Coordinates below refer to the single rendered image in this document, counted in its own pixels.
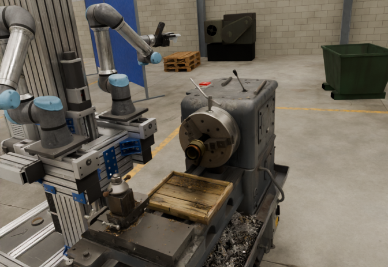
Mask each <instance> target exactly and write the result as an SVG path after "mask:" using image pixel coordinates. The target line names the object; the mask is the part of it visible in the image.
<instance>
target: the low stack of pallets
mask: <svg viewBox="0 0 388 267"><path fill-rule="evenodd" d="M195 54H196V56H195ZM163 59H164V62H163V63H164V72H169V71H171V70H172V69H175V72H179V71H180V70H182V69H187V71H188V72H191V71H192V70H193V69H195V68H196V67H198V66H199V65H201V63H200V51H194V52H192V51H187V52H175V53H174V54H171V55H168V56H166V57H164V58H163ZM168 59H169V60H168ZM195 59H197V60H195ZM196 63H197V65H195V64H196ZM191 67H192V68H191Z"/></svg>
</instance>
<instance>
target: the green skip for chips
mask: <svg viewBox="0 0 388 267"><path fill-rule="evenodd" d="M321 48H322V49H323V59H324V69H325V75H326V82H324V83H323V84H322V88H323V89H324V90H325V91H330V90H336V91H332V92H331V97H332V98H333V99H334V100H353V99H385V96H386V92H385V91H384V90H385V87H386V84H387V82H388V48H385V47H381V46H378V45H375V44H371V43H360V44H338V45H326V46H321Z"/></svg>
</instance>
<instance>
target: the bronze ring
mask: <svg viewBox="0 0 388 267"><path fill-rule="evenodd" d="M205 152H206V148H205V146H204V144H203V142H202V141H200V140H192V141H191V142H190V143H189V145H188V146H187V148H186V150H185V154H186V156H187V158H189V159H190V160H196V159H198V158H200V157H201V156H203V155H204V154H205Z"/></svg>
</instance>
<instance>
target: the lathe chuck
mask: <svg viewBox="0 0 388 267"><path fill-rule="evenodd" d="M207 110H208V108H202V109H199V110H197V111H195V112H194V113H193V114H191V115H190V116H189V117H190V118H191V120H193V122H194V123H195V125H196V126H197V127H198V129H199V130H200V131H201V133H205V134H208V135H209V136H210V137H211V138H232V137H233V144H231V145H228V146H227V147H226V148H217V149H210V151H206V152H205V154H204V155H203V157H202V160H201V162H200V166H202V167H207V168H215V167H219V166H222V165H223V164H225V163H226V162H227V161H228V160H229V159H230V157H231V156H232V155H233V153H234V152H235V151H236V149H237V146H238V132H237V129H236V127H235V125H234V123H233V122H232V120H231V119H230V118H229V117H228V116H227V115H226V114H224V113H223V112H221V111H219V110H216V109H213V108H212V109H211V111H212V112H207ZM189 117H187V118H186V119H188V118H189ZM186 119H184V121H183V122H182V124H181V126H180V129H179V141H180V144H181V147H182V150H183V151H184V152H185V150H186V148H187V146H188V145H189V143H190V142H189V141H188V139H189V137H188V135H187V134H186V133H187V130H186V129H185V127H184V126H183V125H184V124H185V123H186V121H185V120H186ZM198 140H200V141H202V142H203V143H204V142H205V141H206V138H205V136H204V134H203V135H202V136H201V137H200V138H199V139H198Z"/></svg>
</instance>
